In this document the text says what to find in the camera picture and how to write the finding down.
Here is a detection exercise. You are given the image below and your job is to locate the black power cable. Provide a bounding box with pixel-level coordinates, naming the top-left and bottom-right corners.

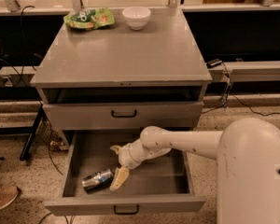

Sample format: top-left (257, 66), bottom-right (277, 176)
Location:
top-left (201, 63), bottom-right (280, 118)

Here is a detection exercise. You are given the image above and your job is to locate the open grey middle drawer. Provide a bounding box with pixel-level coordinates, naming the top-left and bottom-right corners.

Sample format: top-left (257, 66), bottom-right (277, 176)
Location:
top-left (45, 131), bottom-right (205, 216)

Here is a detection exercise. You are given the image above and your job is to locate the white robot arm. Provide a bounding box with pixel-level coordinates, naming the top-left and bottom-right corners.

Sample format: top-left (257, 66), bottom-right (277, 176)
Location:
top-left (110, 118), bottom-right (280, 224)

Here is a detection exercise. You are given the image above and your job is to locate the white bowl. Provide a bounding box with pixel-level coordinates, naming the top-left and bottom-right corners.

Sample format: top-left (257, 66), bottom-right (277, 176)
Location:
top-left (122, 7), bottom-right (151, 31)

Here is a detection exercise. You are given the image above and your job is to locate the green chip bag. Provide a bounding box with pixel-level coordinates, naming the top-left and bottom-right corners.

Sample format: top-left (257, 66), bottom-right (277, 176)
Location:
top-left (63, 7), bottom-right (115, 30)

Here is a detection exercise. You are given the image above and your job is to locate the black drawer handle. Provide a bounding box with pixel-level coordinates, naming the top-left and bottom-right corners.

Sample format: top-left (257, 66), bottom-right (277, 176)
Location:
top-left (111, 110), bottom-right (137, 119)
top-left (113, 204), bottom-right (140, 216)

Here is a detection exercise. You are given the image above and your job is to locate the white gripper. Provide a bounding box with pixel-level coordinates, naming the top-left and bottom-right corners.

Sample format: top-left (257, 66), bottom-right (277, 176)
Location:
top-left (110, 140), bottom-right (150, 191)

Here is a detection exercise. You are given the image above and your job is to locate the silver blue redbull can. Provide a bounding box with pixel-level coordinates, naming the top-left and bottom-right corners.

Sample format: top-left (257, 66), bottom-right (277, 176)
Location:
top-left (81, 169), bottom-right (114, 191)

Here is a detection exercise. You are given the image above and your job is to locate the black drawer handle top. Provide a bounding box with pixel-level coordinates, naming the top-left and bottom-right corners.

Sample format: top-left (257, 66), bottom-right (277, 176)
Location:
top-left (111, 110), bottom-right (137, 119)

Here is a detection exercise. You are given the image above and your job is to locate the small black device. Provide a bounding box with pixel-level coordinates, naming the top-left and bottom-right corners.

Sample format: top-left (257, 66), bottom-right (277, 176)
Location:
top-left (206, 59), bottom-right (222, 69)

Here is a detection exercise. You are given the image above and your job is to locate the grey drawer cabinet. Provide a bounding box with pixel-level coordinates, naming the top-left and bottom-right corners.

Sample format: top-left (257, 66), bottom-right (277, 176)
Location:
top-left (31, 8), bottom-right (211, 144)

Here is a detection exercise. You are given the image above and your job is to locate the closed grey top drawer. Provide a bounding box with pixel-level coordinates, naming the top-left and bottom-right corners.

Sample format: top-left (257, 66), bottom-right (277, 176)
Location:
top-left (43, 102), bottom-right (203, 130)

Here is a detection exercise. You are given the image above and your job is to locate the black drawer handle middle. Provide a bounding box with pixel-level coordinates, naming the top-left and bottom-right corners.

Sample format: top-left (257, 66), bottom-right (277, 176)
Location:
top-left (113, 204), bottom-right (140, 216)

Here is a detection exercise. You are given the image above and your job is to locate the black table leg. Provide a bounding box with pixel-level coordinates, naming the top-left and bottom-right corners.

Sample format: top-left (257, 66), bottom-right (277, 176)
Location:
top-left (20, 107), bottom-right (44, 161)

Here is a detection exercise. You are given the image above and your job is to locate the tan shoe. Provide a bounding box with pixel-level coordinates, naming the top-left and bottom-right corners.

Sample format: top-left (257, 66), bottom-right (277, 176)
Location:
top-left (0, 186), bottom-right (19, 210)

